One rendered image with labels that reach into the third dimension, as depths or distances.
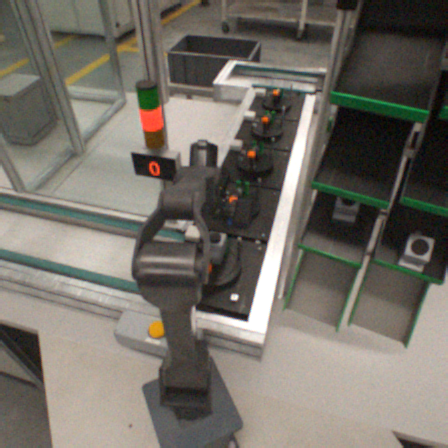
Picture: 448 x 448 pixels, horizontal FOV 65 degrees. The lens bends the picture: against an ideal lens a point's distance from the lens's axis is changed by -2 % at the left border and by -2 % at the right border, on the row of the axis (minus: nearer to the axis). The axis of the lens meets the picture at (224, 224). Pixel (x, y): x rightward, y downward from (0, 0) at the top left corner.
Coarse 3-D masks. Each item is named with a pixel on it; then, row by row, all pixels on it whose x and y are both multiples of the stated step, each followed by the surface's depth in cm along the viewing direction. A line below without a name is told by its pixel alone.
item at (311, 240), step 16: (320, 192) 77; (320, 208) 76; (368, 208) 74; (320, 224) 75; (336, 224) 74; (368, 224) 73; (304, 240) 74; (320, 240) 74; (336, 240) 73; (352, 240) 72; (368, 240) 70; (336, 256) 70; (352, 256) 71
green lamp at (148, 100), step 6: (138, 90) 77; (150, 90) 77; (156, 90) 78; (138, 96) 78; (144, 96) 78; (150, 96) 78; (156, 96) 79; (138, 102) 80; (144, 102) 79; (150, 102) 79; (156, 102) 80; (144, 108) 80; (150, 108) 80; (156, 108) 80
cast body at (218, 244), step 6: (210, 234) 90; (216, 234) 90; (222, 234) 91; (210, 240) 89; (216, 240) 88; (222, 240) 89; (210, 246) 89; (216, 246) 89; (222, 246) 89; (210, 252) 91; (216, 252) 90; (222, 252) 91; (210, 258) 90; (216, 258) 90; (222, 258) 92; (216, 264) 91
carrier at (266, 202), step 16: (240, 192) 110; (256, 192) 121; (272, 192) 121; (256, 208) 112; (272, 208) 115; (192, 224) 110; (208, 224) 110; (224, 224) 110; (256, 224) 110; (272, 224) 110
